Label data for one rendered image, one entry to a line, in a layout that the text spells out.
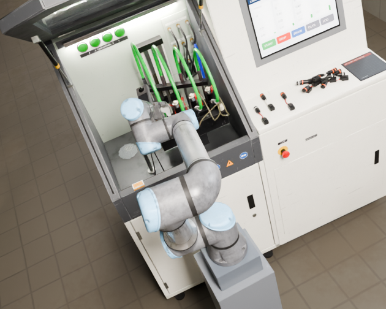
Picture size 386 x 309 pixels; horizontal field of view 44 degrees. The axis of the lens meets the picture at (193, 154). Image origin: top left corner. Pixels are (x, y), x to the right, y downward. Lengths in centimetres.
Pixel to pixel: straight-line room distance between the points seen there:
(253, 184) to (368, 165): 69
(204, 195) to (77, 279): 199
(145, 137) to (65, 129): 264
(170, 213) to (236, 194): 109
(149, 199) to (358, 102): 135
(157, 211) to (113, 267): 187
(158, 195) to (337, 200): 166
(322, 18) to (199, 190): 130
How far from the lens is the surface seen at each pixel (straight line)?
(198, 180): 127
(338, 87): 229
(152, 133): 161
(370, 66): 240
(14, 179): 403
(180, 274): 264
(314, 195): 264
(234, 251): 177
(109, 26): 221
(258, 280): 189
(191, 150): 142
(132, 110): 160
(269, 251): 287
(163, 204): 126
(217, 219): 166
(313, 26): 233
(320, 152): 242
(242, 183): 230
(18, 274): 341
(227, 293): 188
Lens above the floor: 243
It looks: 44 degrees down
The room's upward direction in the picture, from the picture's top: 19 degrees counter-clockwise
